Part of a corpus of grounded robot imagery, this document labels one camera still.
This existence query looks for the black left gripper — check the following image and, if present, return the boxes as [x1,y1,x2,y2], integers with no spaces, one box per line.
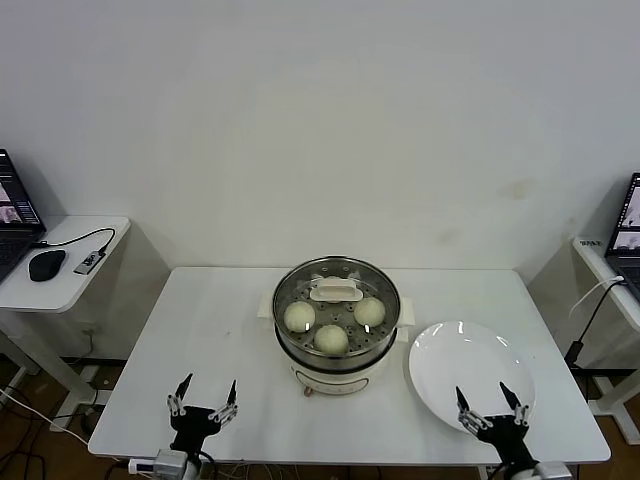
[166,372,240,454]

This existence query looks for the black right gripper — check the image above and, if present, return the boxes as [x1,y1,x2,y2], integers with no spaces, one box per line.
[454,381,539,467]

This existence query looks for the glass pot lid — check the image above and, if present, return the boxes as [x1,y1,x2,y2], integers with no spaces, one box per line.
[272,255,403,351]

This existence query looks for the stainless steel steamer basket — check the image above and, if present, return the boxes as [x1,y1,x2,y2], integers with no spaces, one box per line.
[258,255,417,364]

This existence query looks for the white round plate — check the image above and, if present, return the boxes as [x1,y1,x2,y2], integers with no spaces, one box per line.
[408,319,537,435]

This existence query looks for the grey power strip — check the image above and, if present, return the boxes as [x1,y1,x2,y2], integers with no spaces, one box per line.
[79,363,114,389]

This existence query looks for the cream electric cooker pot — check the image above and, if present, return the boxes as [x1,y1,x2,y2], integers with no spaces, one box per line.
[262,317,409,400]

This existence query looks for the black computer mouse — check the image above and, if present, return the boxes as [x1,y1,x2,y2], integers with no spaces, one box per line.
[27,248,67,282]

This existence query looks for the black open laptop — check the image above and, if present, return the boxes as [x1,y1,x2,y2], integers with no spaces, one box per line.
[603,172,640,301]
[0,147,48,284]

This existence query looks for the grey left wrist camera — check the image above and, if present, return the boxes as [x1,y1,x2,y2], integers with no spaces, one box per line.
[153,448,189,479]

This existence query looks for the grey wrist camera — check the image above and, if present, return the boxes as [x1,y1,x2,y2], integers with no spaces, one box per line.
[532,460,574,480]
[153,448,189,479]

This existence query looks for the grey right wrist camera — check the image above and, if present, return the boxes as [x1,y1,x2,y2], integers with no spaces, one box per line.
[532,460,574,480]

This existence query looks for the black cable with adapter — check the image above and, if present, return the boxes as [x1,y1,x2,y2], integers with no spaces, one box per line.
[565,280,627,366]

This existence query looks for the white floor cable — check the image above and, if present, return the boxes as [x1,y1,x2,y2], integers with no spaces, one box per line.
[0,385,91,445]

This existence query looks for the usb hub with black cable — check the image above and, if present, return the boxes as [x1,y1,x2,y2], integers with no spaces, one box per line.
[32,227,117,275]

